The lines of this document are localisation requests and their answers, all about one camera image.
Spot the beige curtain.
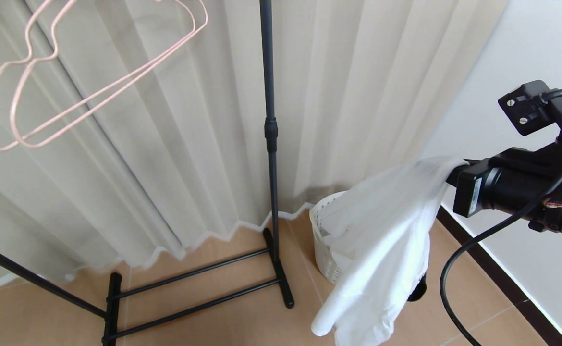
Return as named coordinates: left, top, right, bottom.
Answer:
left=0, top=0, right=508, bottom=284

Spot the black garment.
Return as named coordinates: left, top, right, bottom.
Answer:
left=407, top=272, right=428, bottom=302

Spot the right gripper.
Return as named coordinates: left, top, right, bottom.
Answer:
left=447, top=144, right=562, bottom=219

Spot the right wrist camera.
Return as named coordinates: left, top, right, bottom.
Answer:
left=498, top=80, right=562, bottom=147

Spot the black clothes rack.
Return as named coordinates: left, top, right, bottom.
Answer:
left=0, top=0, right=295, bottom=346

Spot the white laundry basket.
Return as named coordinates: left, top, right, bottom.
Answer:
left=309, top=191, right=353, bottom=285

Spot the white printed t-shirt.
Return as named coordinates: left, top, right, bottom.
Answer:
left=311, top=155, right=469, bottom=346

